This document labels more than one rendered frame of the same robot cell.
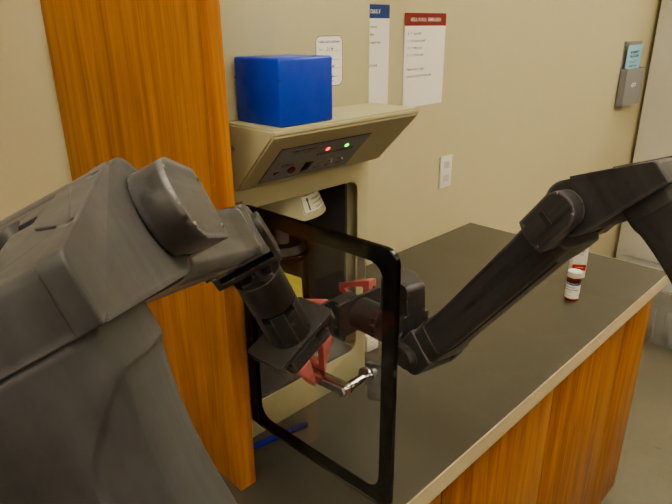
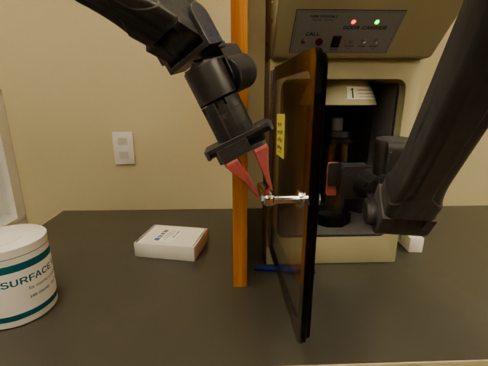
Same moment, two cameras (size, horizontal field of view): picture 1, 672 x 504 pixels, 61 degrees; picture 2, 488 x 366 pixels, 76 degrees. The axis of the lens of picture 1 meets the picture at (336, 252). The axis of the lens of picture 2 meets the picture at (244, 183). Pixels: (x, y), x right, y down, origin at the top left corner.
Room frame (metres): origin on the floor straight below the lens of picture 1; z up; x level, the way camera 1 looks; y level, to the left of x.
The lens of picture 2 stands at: (0.31, -0.26, 1.34)
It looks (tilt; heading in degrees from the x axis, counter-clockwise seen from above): 15 degrees down; 43
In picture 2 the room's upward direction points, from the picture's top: straight up
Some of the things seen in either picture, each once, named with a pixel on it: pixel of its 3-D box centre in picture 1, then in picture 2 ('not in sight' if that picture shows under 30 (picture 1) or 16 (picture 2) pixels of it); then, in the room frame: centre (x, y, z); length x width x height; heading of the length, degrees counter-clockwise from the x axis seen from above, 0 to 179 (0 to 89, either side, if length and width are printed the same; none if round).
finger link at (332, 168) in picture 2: not in sight; (340, 175); (0.90, 0.02, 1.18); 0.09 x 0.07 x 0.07; 45
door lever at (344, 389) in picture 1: (334, 375); (276, 193); (0.66, 0.00, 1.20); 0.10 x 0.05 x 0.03; 47
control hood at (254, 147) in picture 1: (328, 146); (361, 25); (0.92, 0.01, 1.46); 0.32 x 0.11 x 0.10; 135
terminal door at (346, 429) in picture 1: (312, 352); (286, 184); (0.74, 0.04, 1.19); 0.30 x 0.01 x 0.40; 47
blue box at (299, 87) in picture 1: (284, 88); not in sight; (0.86, 0.07, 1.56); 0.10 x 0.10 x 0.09; 45
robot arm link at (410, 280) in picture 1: (409, 316); (393, 179); (0.80, -0.11, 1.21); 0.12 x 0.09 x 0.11; 31
